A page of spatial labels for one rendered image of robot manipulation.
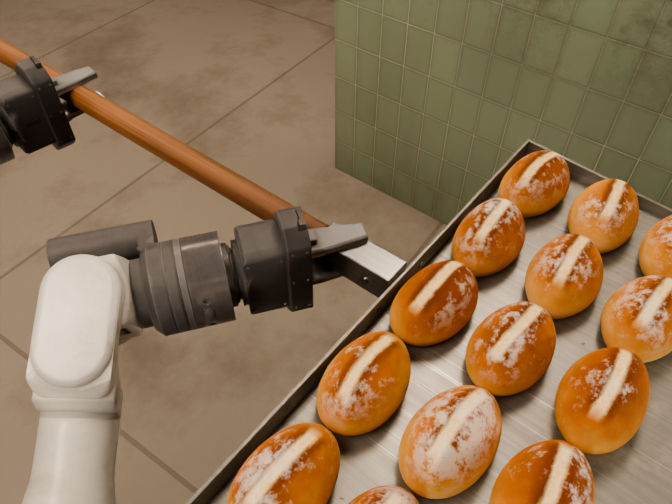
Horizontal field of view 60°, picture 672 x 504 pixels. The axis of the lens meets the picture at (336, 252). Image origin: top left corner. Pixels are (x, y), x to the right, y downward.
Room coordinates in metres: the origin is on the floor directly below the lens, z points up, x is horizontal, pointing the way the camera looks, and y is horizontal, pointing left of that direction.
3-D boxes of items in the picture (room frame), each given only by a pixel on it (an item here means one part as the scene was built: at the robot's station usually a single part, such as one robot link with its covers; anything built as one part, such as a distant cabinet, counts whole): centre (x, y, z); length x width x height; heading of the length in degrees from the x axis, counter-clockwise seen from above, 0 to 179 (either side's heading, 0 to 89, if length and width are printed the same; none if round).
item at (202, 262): (0.36, 0.09, 1.21); 0.12 x 0.10 x 0.13; 107
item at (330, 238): (0.39, 0.00, 1.24); 0.06 x 0.03 x 0.02; 107
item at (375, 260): (0.38, -0.02, 1.21); 0.09 x 0.04 x 0.03; 52
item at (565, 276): (0.35, -0.22, 1.22); 0.10 x 0.07 x 0.05; 146
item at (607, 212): (0.44, -0.28, 1.22); 0.10 x 0.07 x 0.06; 145
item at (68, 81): (0.67, 0.34, 1.24); 0.06 x 0.03 x 0.02; 134
